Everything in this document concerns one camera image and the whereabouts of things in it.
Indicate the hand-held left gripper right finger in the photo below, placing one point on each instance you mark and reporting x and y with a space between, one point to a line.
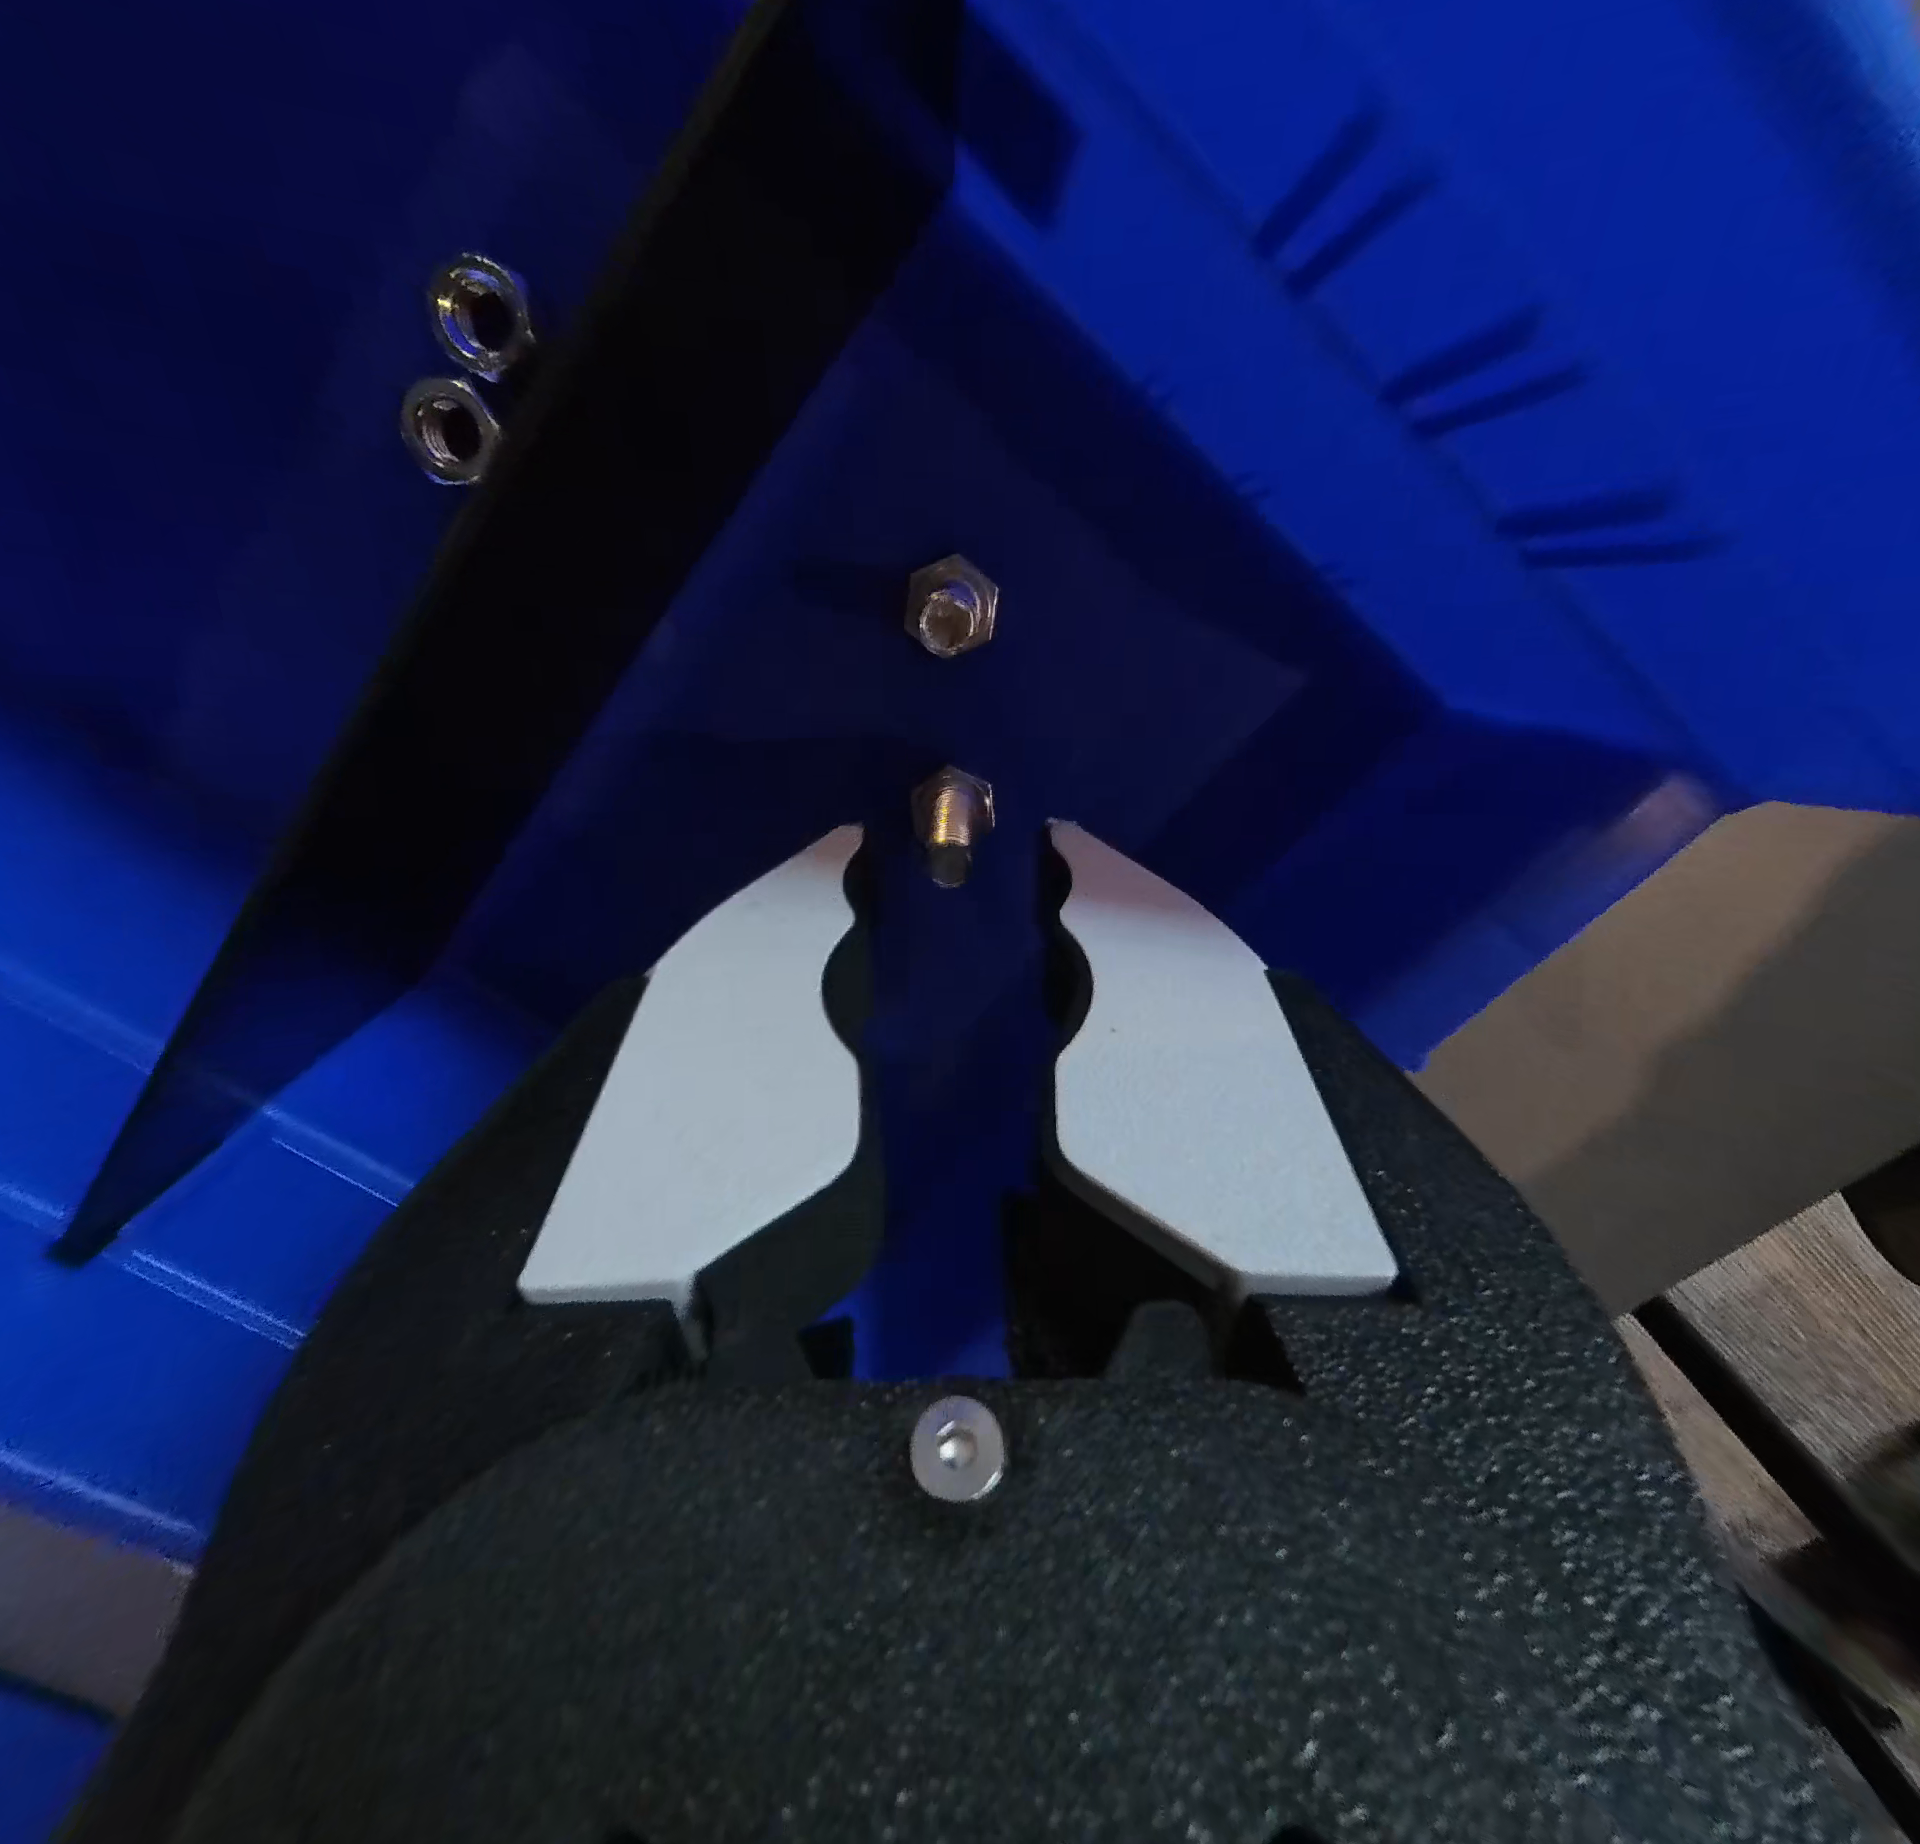
1214 1124

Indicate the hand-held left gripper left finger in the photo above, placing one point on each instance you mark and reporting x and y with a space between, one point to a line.
704 1108

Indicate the silver hex bolt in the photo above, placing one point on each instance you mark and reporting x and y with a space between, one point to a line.
952 611
952 816

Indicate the silver hex nut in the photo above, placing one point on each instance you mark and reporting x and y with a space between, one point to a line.
451 292
425 412

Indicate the blue plastic bin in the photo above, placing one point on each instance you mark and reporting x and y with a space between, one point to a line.
1350 75

